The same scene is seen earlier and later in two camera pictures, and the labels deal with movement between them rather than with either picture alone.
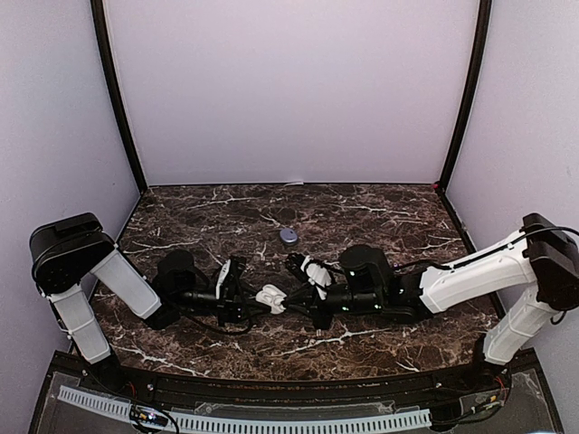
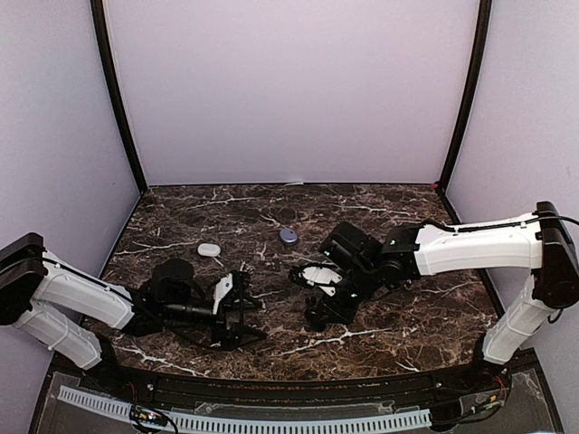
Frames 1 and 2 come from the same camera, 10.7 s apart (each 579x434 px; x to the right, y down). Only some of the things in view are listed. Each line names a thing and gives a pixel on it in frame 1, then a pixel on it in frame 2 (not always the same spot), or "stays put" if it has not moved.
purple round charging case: (289, 236) stays put
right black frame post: (482, 32) stays put
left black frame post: (100, 26) stays put
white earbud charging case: (272, 297) → (209, 250)
